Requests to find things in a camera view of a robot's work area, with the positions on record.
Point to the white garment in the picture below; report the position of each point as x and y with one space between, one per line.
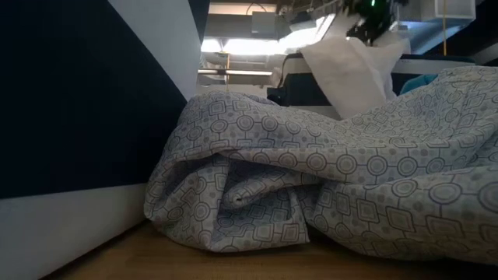
350 74

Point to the teal blue garment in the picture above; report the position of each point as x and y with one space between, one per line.
418 83

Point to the light patterned shirt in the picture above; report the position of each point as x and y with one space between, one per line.
350 175

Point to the yellow hanging pole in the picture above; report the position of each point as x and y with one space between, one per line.
444 31

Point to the navy white striped fabric bin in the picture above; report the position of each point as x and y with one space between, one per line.
303 89

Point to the grey ceiling box unit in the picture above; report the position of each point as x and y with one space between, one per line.
264 24

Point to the long ceiling light bar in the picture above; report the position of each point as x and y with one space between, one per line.
237 72

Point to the navy striped bin with tag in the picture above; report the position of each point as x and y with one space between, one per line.
78 116

